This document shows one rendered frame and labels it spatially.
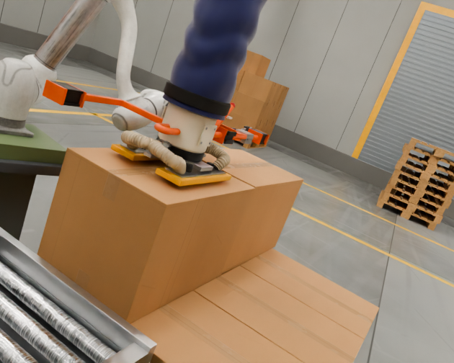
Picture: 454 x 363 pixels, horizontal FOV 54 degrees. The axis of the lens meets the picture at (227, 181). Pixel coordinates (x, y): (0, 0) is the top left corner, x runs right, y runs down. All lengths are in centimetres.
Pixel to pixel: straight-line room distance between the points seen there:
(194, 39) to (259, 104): 707
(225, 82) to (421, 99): 933
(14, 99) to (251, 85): 694
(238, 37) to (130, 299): 84
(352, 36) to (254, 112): 355
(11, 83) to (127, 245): 85
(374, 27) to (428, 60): 140
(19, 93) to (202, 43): 80
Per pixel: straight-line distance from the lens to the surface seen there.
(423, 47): 1074
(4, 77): 189
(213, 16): 139
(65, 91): 138
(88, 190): 138
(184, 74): 141
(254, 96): 850
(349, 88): 1083
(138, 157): 143
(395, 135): 1056
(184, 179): 134
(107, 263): 137
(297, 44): 1122
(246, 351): 149
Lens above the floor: 134
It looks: 14 degrees down
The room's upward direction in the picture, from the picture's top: 21 degrees clockwise
